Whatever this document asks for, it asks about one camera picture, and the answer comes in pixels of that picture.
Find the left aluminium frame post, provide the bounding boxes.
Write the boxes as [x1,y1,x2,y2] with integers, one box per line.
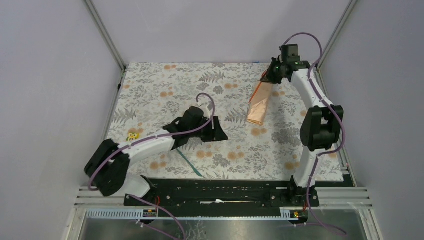
[83,0,127,71]

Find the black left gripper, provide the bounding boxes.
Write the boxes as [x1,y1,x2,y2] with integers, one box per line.
[188,115,229,142]

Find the orange cloth napkin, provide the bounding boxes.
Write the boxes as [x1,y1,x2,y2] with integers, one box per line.
[246,82,274,126]

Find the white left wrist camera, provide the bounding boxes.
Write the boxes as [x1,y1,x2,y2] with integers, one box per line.
[197,102,214,119]

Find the right aluminium frame post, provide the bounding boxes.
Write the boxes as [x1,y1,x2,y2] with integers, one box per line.
[316,0,360,69]

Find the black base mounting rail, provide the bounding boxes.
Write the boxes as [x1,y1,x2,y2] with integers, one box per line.
[91,177,353,218]

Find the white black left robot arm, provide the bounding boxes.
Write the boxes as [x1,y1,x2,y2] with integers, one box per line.
[84,106,228,206]

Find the teal plastic knife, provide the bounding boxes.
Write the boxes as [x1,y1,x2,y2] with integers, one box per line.
[176,148,203,178]

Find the aluminium frame post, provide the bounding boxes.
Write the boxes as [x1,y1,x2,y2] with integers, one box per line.
[83,0,127,71]
[316,0,360,69]

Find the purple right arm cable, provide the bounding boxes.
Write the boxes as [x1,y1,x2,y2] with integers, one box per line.
[281,32,349,237]

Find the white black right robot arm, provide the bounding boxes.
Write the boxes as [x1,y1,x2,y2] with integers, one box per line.
[260,44,344,206]

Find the floral patterned tablecloth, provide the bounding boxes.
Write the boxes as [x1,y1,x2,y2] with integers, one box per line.
[95,62,345,182]

